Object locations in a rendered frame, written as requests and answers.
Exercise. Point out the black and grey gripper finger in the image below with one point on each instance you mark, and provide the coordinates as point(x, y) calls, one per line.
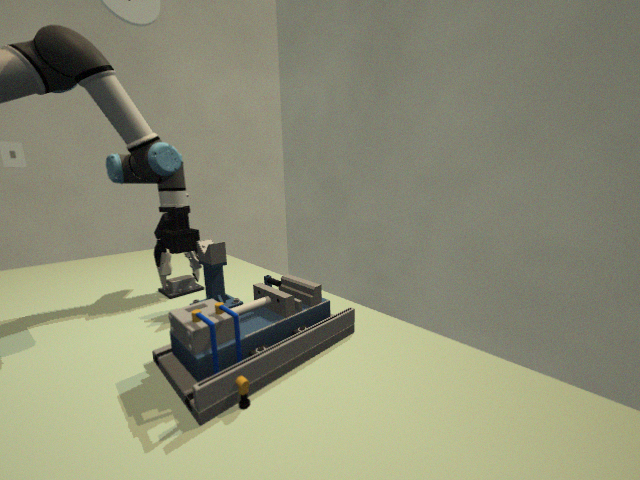
point(194, 264)
point(162, 259)

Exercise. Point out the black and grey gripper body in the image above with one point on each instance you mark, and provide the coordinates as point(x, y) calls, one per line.
point(184, 240)

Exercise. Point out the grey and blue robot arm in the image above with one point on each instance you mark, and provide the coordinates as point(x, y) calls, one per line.
point(60, 58)

